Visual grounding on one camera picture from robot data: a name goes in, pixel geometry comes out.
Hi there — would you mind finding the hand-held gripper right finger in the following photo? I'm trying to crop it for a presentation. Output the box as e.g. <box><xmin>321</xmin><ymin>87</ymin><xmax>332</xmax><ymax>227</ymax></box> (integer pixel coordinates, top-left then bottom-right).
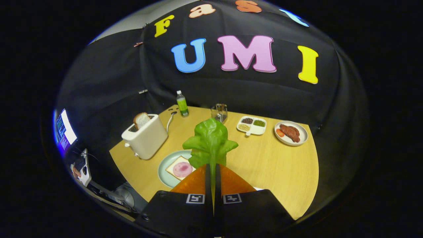
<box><xmin>214</xmin><ymin>164</ymin><xmax>294</xmax><ymax>237</ymax></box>

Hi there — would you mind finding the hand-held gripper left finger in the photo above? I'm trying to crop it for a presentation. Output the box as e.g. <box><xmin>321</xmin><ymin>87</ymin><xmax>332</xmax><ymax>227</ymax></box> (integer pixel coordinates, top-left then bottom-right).
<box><xmin>137</xmin><ymin>164</ymin><xmax>213</xmax><ymax>237</ymax></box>

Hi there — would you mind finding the green lettuce leaf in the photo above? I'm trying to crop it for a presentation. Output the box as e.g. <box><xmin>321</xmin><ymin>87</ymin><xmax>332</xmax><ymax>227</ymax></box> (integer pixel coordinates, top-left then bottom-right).
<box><xmin>182</xmin><ymin>118</ymin><xmax>239</xmax><ymax>179</ymax></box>

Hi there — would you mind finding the toasted bread slice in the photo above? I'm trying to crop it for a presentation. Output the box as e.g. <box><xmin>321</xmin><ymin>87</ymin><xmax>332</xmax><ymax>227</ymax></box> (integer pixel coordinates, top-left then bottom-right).
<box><xmin>134</xmin><ymin>112</ymin><xmax>151</xmax><ymax>130</ymax></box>

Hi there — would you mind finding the pale green round plate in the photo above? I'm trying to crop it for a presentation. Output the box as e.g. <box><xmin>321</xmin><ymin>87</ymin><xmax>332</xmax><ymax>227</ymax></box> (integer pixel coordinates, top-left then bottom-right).
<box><xmin>158</xmin><ymin>150</ymin><xmax>199</xmax><ymax>188</ymax></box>

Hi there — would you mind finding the pink ham slice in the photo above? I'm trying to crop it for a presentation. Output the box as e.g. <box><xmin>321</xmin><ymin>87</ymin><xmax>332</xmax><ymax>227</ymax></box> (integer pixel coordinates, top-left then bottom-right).
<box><xmin>173</xmin><ymin>162</ymin><xmax>193</xmax><ymax>178</ymax></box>

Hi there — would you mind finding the flat white bread slice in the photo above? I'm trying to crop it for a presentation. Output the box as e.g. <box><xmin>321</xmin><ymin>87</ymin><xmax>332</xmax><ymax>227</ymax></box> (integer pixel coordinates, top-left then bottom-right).
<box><xmin>165</xmin><ymin>156</ymin><xmax>196</xmax><ymax>181</ymax></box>

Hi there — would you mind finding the white toaster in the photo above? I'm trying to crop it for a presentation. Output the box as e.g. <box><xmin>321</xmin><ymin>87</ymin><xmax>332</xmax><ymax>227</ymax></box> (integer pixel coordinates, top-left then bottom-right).
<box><xmin>122</xmin><ymin>114</ymin><xmax>168</xmax><ymax>160</ymax></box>

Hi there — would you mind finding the white divided condiment dish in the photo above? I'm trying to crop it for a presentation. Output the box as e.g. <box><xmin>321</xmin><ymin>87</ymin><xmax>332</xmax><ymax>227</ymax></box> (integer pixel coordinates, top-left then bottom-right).
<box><xmin>236</xmin><ymin>116</ymin><xmax>267</xmax><ymax>137</ymax></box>

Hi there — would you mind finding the red-brown meat piece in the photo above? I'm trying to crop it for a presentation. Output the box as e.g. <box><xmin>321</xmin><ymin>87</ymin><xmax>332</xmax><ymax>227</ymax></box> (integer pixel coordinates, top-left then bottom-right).
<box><xmin>280</xmin><ymin>124</ymin><xmax>300</xmax><ymax>143</ymax></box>

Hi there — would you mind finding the round white meat plate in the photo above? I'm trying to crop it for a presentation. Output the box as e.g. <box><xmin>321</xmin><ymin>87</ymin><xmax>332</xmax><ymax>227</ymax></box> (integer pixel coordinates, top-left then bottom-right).
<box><xmin>274</xmin><ymin>121</ymin><xmax>308</xmax><ymax>146</ymax></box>

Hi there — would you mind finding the green label plastic bottle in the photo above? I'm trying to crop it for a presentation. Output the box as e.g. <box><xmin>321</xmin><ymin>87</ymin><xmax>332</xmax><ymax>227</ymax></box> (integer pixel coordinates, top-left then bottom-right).
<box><xmin>176</xmin><ymin>90</ymin><xmax>189</xmax><ymax>118</ymax></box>

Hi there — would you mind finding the white desktop device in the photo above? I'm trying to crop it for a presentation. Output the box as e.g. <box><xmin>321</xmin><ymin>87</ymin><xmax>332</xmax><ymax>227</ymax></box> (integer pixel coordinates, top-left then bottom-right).
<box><xmin>70</xmin><ymin>149</ymin><xmax>92</xmax><ymax>186</ymax></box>

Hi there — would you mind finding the black backdrop cloth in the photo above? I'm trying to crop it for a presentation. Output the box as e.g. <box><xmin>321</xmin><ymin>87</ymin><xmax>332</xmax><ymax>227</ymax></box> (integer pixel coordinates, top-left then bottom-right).
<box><xmin>55</xmin><ymin>0</ymin><xmax>369</xmax><ymax>212</ymax></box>

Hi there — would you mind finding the computer monitor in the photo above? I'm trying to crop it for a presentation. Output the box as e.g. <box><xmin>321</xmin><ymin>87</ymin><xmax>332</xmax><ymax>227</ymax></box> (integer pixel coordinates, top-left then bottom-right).
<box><xmin>53</xmin><ymin>108</ymin><xmax>78</xmax><ymax>156</ymax></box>

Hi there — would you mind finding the white toaster cable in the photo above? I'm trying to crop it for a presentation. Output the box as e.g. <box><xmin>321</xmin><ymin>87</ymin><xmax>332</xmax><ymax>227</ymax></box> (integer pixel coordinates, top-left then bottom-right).
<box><xmin>166</xmin><ymin>112</ymin><xmax>177</xmax><ymax>133</ymax></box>

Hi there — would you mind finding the wire utensil holder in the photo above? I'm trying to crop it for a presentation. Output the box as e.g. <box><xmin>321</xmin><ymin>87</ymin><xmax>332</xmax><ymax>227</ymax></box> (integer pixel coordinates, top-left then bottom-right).
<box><xmin>211</xmin><ymin>103</ymin><xmax>228</xmax><ymax>123</ymax></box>

